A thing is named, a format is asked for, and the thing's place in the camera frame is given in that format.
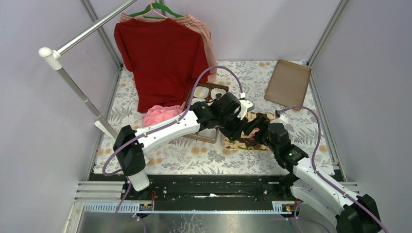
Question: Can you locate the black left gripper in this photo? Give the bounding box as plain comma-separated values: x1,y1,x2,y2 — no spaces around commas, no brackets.
216,109,247,141

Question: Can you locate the gold chocolate box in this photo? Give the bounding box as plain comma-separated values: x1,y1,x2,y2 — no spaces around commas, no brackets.
184,83,229,144

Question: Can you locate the floral chocolate tray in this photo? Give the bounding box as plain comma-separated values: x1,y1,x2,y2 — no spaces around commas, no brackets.
222,112,276,151

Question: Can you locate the pink cloth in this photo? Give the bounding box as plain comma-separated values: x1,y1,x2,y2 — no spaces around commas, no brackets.
142,102,185,128

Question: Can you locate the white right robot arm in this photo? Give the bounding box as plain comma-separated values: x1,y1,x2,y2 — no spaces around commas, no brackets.
243,114,384,233

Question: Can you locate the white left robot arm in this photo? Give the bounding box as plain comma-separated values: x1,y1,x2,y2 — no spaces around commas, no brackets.
113,93,254,200

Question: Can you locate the gold box lid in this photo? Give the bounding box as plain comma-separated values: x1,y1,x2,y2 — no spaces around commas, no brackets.
264,60,311,110

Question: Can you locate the red t-shirt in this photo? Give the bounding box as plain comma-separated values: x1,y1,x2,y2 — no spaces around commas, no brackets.
114,18,210,113

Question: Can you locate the beige pink garment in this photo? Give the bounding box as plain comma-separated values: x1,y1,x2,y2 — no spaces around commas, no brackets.
114,13,217,85

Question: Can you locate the green hanger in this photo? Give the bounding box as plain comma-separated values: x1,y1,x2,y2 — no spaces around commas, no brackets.
129,1,183,19

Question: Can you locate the silver clothes rack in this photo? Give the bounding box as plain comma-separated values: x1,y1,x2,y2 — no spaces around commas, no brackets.
38,0,139,139

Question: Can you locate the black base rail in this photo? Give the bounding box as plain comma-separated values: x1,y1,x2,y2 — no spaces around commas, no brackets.
116,172,345,211

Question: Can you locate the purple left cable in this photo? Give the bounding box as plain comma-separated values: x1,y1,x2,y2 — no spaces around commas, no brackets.
102,66,245,233

